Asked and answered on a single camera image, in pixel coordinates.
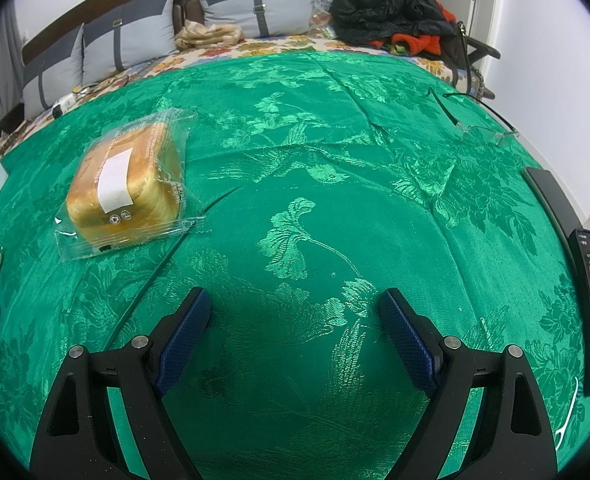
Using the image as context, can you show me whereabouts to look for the beige folded cloth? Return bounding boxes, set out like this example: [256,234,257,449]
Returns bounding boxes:
[175,20,244,51]

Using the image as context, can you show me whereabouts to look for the eyeglasses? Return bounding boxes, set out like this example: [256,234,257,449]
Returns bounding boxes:
[426,88,520,146]

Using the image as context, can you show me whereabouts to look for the green floral tablecloth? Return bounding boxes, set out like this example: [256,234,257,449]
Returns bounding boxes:
[0,52,590,479]

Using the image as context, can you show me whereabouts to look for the grey cushion left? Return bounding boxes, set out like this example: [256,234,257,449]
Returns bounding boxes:
[22,25,83,120]

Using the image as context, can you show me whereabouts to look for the packaged bread loaf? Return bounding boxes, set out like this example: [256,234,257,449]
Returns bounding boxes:
[53,108,205,261]

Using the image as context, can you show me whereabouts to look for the white power adapter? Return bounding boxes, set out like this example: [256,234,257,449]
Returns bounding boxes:
[51,92,77,119]

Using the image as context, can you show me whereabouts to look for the black and orange clothes pile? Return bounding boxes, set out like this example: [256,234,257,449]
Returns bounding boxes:
[330,0,456,56]

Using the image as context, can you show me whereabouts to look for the black tablet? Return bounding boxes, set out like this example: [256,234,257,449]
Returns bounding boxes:
[522,167,582,266]

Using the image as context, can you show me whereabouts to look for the grey cushion middle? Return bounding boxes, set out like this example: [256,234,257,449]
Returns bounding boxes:
[82,0,176,86]

